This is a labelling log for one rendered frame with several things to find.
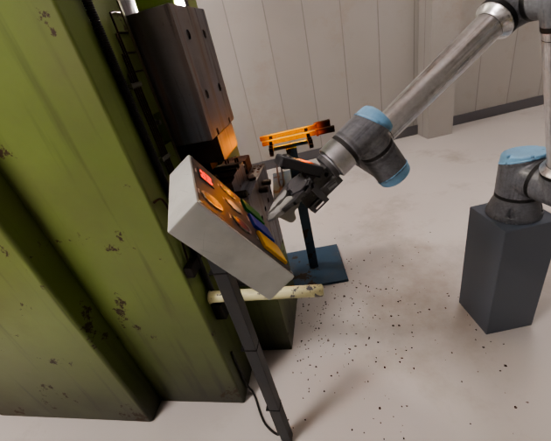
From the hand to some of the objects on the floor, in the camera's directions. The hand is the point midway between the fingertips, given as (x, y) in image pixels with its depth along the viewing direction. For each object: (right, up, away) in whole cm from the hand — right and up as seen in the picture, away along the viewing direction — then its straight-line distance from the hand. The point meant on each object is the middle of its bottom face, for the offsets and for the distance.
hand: (268, 215), depth 79 cm
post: (+7, -92, +49) cm, 105 cm away
